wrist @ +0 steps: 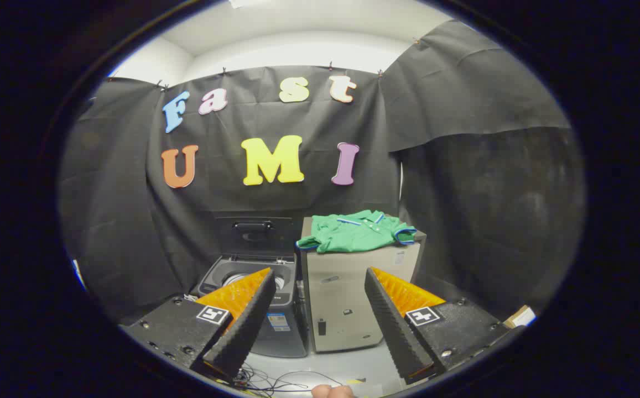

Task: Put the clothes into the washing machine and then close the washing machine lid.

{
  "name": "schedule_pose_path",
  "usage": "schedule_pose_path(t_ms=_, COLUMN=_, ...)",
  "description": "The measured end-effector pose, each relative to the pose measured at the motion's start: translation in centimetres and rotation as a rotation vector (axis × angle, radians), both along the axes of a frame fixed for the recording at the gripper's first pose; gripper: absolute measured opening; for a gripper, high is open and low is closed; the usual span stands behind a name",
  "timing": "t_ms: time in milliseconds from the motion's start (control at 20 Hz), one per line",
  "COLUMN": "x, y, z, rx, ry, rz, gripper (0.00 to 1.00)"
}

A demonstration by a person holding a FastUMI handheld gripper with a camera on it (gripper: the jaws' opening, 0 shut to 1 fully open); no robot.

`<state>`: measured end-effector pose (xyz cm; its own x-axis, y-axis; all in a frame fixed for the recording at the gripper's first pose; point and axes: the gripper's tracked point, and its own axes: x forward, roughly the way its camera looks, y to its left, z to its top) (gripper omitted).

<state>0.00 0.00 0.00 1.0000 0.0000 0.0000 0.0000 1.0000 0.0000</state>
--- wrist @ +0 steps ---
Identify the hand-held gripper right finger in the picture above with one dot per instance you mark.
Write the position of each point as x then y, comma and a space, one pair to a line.
394, 326

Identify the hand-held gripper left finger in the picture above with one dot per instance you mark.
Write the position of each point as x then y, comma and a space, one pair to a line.
248, 326

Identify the dark grey washing machine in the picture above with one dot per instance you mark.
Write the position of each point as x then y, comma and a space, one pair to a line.
289, 331

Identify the green polo shirt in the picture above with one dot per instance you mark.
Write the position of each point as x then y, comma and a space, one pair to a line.
353, 235

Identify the small cardboard box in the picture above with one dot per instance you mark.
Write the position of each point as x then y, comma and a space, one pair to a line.
519, 318

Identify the black backdrop cloth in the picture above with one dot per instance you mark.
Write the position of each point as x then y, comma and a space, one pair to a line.
452, 182

